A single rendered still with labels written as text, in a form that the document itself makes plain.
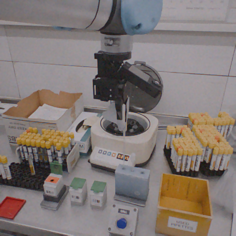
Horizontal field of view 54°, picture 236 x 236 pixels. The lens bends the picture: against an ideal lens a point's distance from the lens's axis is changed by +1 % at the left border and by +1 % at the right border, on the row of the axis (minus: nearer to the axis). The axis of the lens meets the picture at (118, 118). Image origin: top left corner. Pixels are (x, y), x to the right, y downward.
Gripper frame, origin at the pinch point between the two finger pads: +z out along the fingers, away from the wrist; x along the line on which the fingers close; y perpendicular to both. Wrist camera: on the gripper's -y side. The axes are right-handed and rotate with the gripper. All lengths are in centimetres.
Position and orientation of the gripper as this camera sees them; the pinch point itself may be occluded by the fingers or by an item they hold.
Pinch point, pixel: (123, 126)
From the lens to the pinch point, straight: 64.2
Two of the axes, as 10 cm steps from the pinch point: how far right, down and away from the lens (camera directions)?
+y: -9.5, -1.5, 2.7
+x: -3.1, 4.5, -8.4
